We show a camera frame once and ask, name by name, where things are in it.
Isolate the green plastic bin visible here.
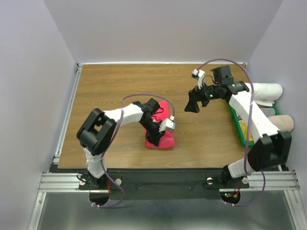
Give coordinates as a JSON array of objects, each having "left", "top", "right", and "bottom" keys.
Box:
[{"left": 228, "top": 104, "right": 294, "bottom": 146}]

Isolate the pink microfiber towel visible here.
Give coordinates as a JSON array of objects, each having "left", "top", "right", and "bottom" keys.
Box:
[{"left": 145, "top": 101, "right": 175, "bottom": 150}]

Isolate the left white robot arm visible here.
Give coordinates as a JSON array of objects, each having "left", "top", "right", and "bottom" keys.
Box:
[{"left": 77, "top": 98, "right": 173, "bottom": 189}]

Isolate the yellow towel in bin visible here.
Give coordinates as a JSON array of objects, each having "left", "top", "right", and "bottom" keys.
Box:
[{"left": 239, "top": 120, "right": 254, "bottom": 142}]

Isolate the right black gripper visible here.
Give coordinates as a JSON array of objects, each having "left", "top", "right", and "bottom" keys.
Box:
[{"left": 184, "top": 79, "right": 221, "bottom": 113}]

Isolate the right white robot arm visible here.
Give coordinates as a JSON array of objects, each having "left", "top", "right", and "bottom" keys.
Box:
[{"left": 184, "top": 66, "right": 292, "bottom": 187}]

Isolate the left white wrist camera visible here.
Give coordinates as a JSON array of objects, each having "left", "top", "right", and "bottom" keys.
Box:
[{"left": 159, "top": 118, "right": 176, "bottom": 132}]

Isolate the beige rolled towel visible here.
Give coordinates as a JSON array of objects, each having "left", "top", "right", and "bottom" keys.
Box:
[{"left": 268, "top": 115, "right": 294, "bottom": 132}]

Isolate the purple cable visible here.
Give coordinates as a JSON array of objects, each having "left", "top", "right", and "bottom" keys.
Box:
[
  {"left": 90, "top": 93, "right": 176, "bottom": 209},
  {"left": 191, "top": 58, "right": 266, "bottom": 207}
]

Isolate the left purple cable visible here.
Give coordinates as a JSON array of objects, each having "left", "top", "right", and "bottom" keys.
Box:
[{"left": 90, "top": 93, "right": 176, "bottom": 209}]

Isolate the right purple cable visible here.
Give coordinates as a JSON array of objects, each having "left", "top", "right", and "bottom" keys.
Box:
[{"left": 191, "top": 58, "right": 266, "bottom": 207}]

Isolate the aluminium frame rail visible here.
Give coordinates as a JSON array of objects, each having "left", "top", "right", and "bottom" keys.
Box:
[{"left": 38, "top": 173, "right": 79, "bottom": 193}]

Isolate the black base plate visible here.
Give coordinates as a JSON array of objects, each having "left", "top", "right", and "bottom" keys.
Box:
[{"left": 48, "top": 168, "right": 249, "bottom": 207}]

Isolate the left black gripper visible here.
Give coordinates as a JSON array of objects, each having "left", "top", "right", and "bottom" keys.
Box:
[{"left": 140, "top": 118, "right": 165, "bottom": 147}]

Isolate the white rolled towel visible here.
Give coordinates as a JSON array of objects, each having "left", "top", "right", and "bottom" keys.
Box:
[{"left": 253, "top": 83, "right": 283, "bottom": 101}]

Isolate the grey rolled towel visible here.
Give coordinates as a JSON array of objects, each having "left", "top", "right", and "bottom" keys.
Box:
[{"left": 260, "top": 107, "right": 276, "bottom": 117}]

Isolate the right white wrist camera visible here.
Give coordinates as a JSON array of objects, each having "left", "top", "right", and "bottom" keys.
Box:
[{"left": 192, "top": 69, "right": 206, "bottom": 89}]

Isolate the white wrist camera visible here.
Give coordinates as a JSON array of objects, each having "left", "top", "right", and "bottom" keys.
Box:
[
  {"left": 192, "top": 69, "right": 206, "bottom": 89},
  {"left": 159, "top": 118, "right": 176, "bottom": 132}
]

